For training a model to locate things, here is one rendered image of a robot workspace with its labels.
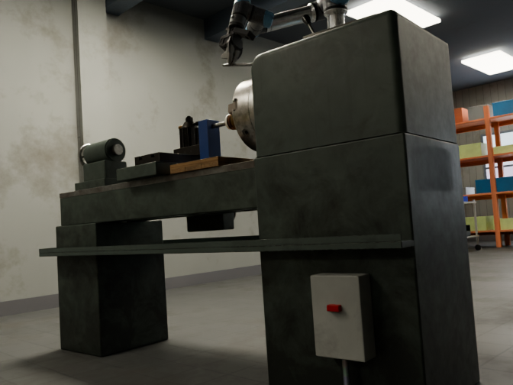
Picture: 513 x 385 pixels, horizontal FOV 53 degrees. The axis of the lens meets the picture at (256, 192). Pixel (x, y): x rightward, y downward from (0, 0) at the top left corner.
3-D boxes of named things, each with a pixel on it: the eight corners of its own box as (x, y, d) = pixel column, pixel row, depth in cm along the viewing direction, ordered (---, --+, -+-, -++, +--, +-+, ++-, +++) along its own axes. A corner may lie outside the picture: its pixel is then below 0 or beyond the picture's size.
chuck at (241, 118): (299, 147, 229) (289, 76, 228) (253, 150, 205) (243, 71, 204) (283, 150, 235) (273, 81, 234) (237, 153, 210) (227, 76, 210)
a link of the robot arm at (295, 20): (327, 1, 271) (240, 22, 259) (335, -9, 261) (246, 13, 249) (334, 21, 271) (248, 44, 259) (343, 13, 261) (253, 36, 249)
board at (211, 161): (272, 169, 239) (272, 160, 239) (218, 166, 212) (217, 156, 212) (225, 176, 258) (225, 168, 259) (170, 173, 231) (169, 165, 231)
